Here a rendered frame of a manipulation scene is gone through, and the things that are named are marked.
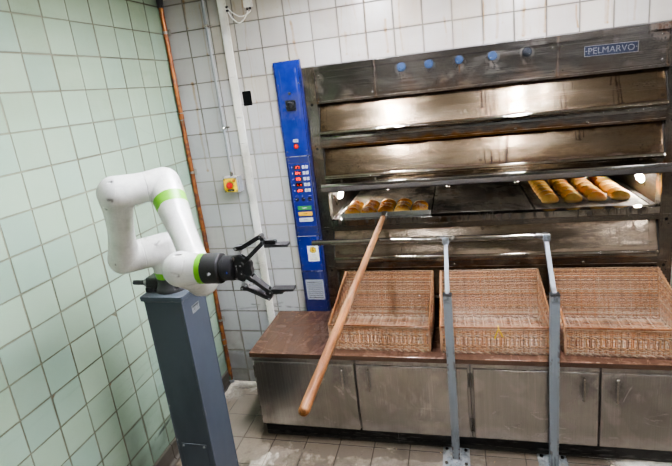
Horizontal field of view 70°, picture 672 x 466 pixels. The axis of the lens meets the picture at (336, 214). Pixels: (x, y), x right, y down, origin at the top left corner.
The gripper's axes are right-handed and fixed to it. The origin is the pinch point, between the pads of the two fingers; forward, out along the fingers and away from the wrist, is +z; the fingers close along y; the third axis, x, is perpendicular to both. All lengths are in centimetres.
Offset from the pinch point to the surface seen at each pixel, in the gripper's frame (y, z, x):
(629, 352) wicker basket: 88, 125, -104
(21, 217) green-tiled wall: -12, -119, -28
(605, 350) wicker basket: 87, 114, -104
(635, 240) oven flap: 49, 141, -152
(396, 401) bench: 118, 12, -100
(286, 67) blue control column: -63, -42, -152
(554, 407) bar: 113, 90, -93
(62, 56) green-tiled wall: -75, -119, -70
